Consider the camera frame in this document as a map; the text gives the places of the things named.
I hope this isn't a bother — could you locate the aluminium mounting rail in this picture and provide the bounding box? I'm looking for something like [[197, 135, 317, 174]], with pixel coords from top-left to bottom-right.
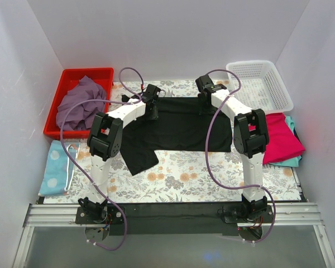
[[23, 202, 323, 227]]

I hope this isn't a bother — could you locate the magenta folded t shirt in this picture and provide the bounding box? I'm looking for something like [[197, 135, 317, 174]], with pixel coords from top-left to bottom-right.
[[262, 112, 306, 165]]

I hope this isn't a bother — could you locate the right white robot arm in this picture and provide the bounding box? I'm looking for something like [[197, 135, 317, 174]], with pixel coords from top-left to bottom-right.
[[195, 74, 269, 222]]

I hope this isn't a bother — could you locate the purple crumpled t shirt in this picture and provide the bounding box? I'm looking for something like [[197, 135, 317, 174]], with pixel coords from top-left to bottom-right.
[[56, 76, 107, 131]]

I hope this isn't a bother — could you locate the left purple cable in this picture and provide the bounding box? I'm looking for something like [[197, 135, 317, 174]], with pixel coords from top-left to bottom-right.
[[60, 66, 146, 251]]

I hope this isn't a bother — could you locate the white perforated plastic basket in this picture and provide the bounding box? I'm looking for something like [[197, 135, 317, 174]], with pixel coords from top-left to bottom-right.
[[226, 60, 294, 114]]

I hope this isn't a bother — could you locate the dark blue folded t shirt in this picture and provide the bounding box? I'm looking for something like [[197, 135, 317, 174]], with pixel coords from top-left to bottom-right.
[[293, 127, 302, 144]]

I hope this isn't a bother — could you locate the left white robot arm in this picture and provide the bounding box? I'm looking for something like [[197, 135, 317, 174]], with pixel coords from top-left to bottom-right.
[[78, 84, 161, 223]]

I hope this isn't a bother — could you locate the purple cable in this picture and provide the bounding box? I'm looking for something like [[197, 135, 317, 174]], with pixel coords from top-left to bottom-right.
[[204, 69, 277, 244], [60, 66, 146, 251]]

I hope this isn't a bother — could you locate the black t shirt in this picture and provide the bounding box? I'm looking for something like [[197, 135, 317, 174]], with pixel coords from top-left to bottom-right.
[[120, 97, 232, 175]]

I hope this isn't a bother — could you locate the floral patterned table mat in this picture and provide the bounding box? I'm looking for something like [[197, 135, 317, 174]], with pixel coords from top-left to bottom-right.
[[43, 80, 302, 204]]

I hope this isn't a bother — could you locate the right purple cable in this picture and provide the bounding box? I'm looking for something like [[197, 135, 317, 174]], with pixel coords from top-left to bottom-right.
[[204, 69, 277, 244]]

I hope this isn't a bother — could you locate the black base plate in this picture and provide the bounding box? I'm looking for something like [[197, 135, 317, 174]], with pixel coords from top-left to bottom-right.
[[74, 203, 275, 236]]

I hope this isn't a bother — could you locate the teal folded t shirt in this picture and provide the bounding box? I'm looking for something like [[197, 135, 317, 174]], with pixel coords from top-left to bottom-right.
[[267, 116, 303, 168]]

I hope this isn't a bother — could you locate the light blue dotted cloth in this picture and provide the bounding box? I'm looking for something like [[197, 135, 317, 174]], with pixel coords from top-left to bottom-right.
[[39, 140, 80, 197]]

